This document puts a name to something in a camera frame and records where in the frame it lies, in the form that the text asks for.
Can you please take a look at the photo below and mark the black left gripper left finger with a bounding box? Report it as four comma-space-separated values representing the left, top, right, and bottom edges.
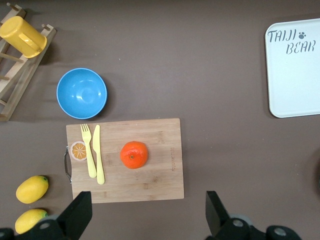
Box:
17, 191, 93, 240

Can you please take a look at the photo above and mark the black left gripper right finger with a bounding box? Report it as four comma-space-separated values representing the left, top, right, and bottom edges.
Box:
205, 190, 298, 240

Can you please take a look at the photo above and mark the orange mandarin fruit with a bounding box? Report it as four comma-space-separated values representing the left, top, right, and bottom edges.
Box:
120, 140, 149, 170

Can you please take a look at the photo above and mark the yellow lemon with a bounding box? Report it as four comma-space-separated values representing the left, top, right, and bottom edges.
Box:
14, 208, 49, 235
15, 175, 49, 204

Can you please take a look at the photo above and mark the yellow plastic knife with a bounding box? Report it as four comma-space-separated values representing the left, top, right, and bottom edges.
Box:
92, 124, 106, 185

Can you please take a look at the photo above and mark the flat orange slice disc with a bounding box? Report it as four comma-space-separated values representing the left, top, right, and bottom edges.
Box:
70, 140, 88, 162

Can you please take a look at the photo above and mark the yellow plastic fork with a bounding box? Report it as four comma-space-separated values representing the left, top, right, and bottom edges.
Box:
80, 123, 97, 179

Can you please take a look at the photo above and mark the bamboo cutting board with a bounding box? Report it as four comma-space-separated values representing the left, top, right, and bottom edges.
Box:
64, 118, 185, 204

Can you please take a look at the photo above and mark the blue bowl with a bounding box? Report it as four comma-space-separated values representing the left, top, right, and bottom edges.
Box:
56, 67, 108, 120

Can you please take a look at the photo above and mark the wooden peg drying rack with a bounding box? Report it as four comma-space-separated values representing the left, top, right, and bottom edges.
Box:
0, 2, 57, 122

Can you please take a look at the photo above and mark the cream tray with bear print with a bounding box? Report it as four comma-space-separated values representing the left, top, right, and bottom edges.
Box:
264, 18, 320, 118

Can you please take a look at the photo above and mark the yellow plastic mug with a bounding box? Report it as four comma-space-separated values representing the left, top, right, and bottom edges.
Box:
0, 16, 48, 59

